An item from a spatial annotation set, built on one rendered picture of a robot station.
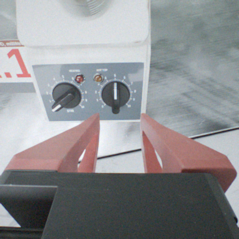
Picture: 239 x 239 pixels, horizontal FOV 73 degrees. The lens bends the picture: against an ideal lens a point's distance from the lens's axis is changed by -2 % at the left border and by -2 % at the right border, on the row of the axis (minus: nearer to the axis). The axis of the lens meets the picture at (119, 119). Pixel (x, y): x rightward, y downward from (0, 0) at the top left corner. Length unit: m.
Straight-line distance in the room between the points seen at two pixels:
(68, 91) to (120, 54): 0.07
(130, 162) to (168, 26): 0.20
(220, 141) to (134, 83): 0.17
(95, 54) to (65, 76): 0.04
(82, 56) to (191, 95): 0.16
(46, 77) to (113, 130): 0.11
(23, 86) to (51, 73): 0.09
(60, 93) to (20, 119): 0.10
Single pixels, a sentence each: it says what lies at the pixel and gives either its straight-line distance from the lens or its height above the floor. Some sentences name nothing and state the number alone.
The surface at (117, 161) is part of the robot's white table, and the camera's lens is 0.25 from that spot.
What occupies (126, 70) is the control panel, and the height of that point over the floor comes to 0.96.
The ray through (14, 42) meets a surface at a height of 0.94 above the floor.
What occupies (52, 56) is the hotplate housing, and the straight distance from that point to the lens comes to 0.19.
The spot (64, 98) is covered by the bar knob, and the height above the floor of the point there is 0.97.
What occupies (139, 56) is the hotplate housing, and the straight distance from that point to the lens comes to 0.18.
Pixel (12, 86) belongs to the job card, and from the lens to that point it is 0.28.
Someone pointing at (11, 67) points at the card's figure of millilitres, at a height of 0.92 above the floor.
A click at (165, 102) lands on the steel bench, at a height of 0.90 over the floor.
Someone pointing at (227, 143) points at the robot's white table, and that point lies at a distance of 0.30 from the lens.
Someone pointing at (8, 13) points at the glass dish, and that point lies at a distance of 0.29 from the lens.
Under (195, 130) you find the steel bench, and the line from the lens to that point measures 0.27.
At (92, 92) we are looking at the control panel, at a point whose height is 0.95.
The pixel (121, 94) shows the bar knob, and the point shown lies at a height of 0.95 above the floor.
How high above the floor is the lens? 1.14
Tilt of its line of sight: 85 degrees down
